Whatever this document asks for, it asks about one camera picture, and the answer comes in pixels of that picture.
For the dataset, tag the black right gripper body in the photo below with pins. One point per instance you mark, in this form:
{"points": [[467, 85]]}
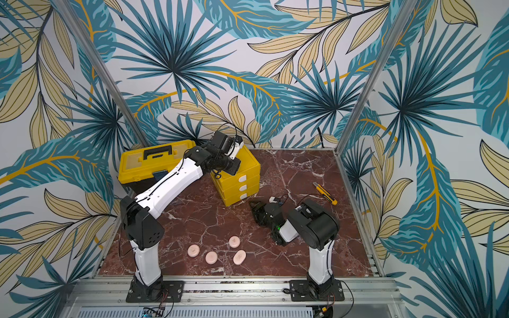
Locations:
{"points": [[259, 212]]}

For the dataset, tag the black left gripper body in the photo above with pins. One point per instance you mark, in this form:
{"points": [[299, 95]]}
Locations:
{"points": [[229, 165]]}

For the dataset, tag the pink round earphone case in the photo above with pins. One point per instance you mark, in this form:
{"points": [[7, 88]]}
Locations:
{"points": [[211, 257], [234, 242], [193, 251]]}

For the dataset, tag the pink oval earphone case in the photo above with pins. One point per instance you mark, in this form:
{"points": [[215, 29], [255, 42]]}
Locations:
{"points": [[239, 257]]}

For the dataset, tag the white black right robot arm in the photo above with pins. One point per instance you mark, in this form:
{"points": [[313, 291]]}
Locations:
{"points": [[309, 221]]}

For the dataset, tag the yellow plastic drawer cabinet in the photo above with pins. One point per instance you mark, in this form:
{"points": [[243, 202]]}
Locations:
{"points": [[245, 183]]}

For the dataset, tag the yellow black utility knife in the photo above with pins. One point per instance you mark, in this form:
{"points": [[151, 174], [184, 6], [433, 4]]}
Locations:
{"points": [[325, 194]]}

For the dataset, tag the yellow black plastic toolbox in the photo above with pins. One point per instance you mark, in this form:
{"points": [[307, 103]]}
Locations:
{"points": [[142, 168]]}

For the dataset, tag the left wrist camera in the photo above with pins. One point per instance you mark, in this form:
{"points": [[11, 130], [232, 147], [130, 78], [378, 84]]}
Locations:
{"points": [[223, 144]]}

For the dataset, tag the left aluminium frame post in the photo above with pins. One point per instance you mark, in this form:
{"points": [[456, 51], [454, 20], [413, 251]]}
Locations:
{"points": [[84, 35]]}

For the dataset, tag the aluminium frame post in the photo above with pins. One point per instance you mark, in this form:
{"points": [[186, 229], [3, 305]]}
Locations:
{"points": [[84, 35], [384, 54]]}

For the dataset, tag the right aluminium frame post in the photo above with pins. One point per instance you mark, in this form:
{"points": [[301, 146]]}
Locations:
{"points": [[384, 54]]}

